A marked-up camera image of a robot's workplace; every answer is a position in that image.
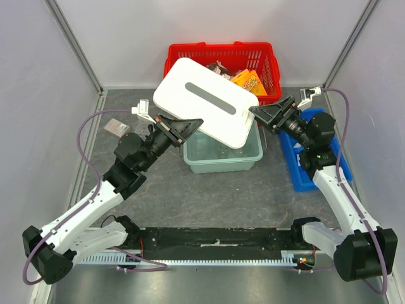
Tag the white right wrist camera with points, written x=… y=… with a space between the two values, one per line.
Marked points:
x=307 y=95

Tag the red plastic shopping basket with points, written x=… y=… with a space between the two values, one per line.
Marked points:
x=235 y=57

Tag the white bin lid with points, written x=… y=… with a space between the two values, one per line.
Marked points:
x=191 y=91

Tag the light teal plastic bin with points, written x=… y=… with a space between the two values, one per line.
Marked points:
x=204 y=154

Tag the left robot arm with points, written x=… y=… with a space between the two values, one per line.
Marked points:
x=53 y=250

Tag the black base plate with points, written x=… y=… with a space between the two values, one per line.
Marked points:
x=153 y=238

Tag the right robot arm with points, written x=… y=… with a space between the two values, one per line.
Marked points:
x=363 y=248

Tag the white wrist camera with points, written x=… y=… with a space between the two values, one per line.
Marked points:
x=142 y=111
x=307 y=95

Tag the slotted cable duct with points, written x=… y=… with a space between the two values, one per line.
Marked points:
x=116 y=258

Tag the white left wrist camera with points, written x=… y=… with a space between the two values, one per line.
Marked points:
x=142 y=111

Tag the orange Scrub Daddy box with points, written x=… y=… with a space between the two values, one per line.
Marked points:
x=250 y=81

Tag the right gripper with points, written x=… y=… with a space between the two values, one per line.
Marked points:
x=283 y=113

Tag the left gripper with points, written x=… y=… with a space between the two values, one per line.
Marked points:
x=179 y=130

